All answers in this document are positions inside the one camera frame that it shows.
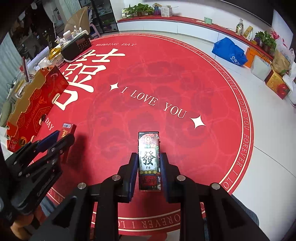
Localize red cigarette pack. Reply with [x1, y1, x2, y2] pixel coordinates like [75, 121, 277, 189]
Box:
[57, 123, 77, 141]

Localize mahjong print lighter box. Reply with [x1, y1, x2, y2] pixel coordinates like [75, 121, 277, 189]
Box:
[138, 132, 161, 191]

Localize red cardboard tray box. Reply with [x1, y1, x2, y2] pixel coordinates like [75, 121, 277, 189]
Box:
[6, 66, 69, 153]

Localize gold lid glass jar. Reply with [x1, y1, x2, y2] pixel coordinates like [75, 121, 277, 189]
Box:
[48, 46, 62, 61]

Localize black portable radio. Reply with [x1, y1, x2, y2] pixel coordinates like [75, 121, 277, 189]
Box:
[61, 34, 91, 61]

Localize round red wedding mat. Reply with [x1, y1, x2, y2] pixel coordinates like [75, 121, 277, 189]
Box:
[30, 33, 254, 233]

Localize beige shell chair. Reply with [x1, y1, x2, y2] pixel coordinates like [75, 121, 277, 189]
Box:
[64, 6, 90, 33]

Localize blue plastic bag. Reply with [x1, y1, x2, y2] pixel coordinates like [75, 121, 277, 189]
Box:
[212, 37, 247, 66]

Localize potted green plant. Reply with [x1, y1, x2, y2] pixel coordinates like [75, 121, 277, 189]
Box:
[122, 3, 154, 18]

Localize black television screen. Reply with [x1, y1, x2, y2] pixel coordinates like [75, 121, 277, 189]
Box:
[223, 0, 295, 28]

